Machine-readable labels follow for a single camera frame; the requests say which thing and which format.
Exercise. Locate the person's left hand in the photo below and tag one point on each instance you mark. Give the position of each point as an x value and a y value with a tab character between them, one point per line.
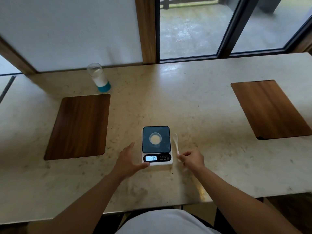
124	164

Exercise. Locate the person's right hand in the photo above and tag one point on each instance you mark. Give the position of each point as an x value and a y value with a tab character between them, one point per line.
195	162

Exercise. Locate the person's right thumb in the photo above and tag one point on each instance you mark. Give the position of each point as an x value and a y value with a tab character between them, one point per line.
182	157

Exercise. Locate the person's left thumb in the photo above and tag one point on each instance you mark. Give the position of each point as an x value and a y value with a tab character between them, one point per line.
143	165

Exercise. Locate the white plastic spoon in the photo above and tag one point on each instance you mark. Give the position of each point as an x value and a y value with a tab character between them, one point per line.
176	141

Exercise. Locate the person's left forearm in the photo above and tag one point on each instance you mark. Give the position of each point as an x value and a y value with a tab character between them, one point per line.
80	207

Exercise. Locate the person's right forearm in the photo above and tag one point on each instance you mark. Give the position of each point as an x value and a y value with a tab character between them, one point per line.
238	204

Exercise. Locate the white digital kitchen scale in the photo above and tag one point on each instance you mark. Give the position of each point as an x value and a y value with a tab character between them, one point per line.
157	149

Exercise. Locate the small clear cup with powder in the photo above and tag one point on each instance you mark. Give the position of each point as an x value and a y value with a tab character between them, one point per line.
155	138

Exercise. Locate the person's white shirt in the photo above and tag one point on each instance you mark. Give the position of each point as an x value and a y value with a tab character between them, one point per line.
168	222

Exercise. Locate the wooden placemat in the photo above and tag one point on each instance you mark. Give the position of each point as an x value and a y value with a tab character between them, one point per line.
270	109
79	126

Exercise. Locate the clear bottle with blue cap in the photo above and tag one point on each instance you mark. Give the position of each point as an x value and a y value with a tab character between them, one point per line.
100	79

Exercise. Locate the dark outdoor railing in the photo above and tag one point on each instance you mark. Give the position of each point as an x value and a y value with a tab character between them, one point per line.
190	0

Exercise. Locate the slanted wooden beam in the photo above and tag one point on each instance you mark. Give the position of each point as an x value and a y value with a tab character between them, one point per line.
17	59

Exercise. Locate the wooden post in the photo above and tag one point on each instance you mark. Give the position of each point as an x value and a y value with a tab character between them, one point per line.
146	29

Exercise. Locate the black window frame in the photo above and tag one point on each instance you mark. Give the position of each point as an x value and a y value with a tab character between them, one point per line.
232	26

